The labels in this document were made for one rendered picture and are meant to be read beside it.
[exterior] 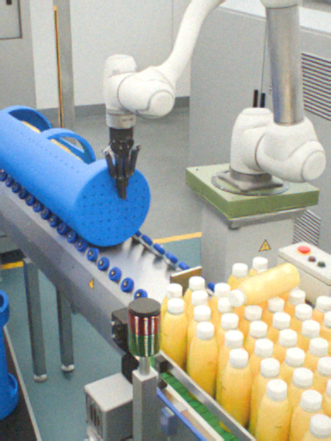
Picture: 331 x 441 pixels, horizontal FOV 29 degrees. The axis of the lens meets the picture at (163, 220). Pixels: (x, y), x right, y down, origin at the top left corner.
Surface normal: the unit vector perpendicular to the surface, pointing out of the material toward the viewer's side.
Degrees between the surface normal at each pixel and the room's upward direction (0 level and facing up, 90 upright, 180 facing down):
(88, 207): 90
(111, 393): 0
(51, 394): 0
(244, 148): 88
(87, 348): 0
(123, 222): 90
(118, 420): 90
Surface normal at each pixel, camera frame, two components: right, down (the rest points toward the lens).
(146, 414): 0.54, 0.36
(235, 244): -0.40, 0.38
